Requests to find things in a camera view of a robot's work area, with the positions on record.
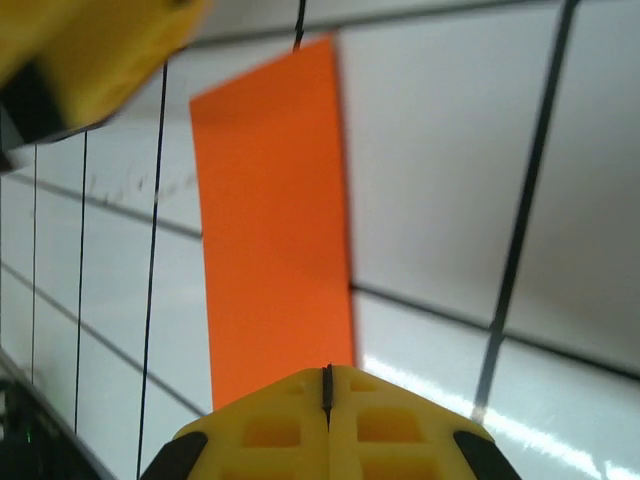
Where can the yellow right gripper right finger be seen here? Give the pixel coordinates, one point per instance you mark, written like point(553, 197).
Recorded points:
point(390, 435)

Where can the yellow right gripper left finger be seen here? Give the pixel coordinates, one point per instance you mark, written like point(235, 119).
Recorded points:
point(270, 435)

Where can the orange paper sheet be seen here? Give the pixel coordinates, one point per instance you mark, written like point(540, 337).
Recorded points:
point(275, 225)

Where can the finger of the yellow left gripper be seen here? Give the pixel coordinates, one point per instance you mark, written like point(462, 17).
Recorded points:
point(100, 50)

